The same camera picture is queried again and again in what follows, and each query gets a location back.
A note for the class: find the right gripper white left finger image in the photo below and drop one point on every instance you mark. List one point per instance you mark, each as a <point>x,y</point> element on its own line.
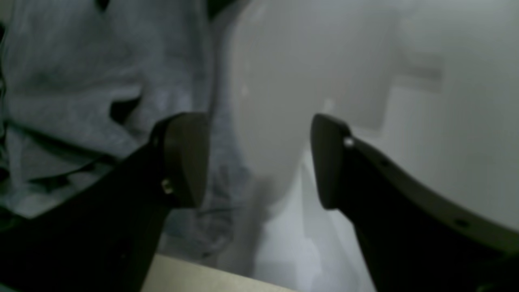
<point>104,239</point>

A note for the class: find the right gripper white right finger image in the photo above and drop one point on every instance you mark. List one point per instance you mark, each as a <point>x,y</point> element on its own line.
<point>412,239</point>

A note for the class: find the grey T-shirt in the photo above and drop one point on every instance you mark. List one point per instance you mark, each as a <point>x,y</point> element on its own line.
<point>83,82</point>

